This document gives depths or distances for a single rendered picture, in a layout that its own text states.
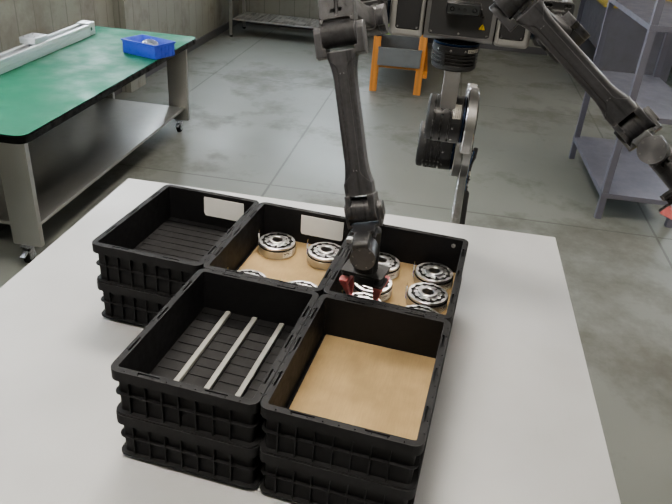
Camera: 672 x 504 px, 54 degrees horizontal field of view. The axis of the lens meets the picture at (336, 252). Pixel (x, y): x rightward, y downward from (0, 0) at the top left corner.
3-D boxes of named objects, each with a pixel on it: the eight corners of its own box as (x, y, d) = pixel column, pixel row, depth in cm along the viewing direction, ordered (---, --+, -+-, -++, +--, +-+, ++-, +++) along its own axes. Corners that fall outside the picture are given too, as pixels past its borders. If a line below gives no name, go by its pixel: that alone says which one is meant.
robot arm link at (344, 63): (365, 20, 143) (317, 29, 146) (361, 17, 138) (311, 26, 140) (389, 217, 151) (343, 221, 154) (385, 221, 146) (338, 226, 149)
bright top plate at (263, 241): (266, 231, 192) (266, 229, 192) (299, 237, 190) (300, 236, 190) (253, 247, 183) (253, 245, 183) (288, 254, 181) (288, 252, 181)
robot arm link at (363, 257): (383, 196, 149) (345, 200, 151) (377, 219, 139) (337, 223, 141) (391, 243, 154) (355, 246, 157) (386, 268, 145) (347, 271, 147)
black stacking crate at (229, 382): (202, 309, 164) (200, 269, 158) (317, 335, 158) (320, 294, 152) (113, 416, 130) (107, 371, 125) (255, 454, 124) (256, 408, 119)
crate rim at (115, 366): (200, 275, 159) (200, 266, 158) (320, 301, 153) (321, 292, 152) (107, 378, 126) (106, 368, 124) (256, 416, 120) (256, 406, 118)
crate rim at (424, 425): (320, 301, 153) (321, 292, 152) (450, 328, 147) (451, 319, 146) (256, 416, 120) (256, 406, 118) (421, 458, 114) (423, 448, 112)
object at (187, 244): (169, 219, 204) (167, 185, 198) (259, 237, 198) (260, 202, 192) (94, 284, 170) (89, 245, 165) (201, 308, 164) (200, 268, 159)
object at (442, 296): (408, 281, 173) (409, 279, 173) (447, 287, 172) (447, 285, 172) (406, 302, 164) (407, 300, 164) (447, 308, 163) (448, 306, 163)
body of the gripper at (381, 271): (381, 286, 154) (384, 259, 150) (340, 276, 157) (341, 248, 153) (389, 273, 159) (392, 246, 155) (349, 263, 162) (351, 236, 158)
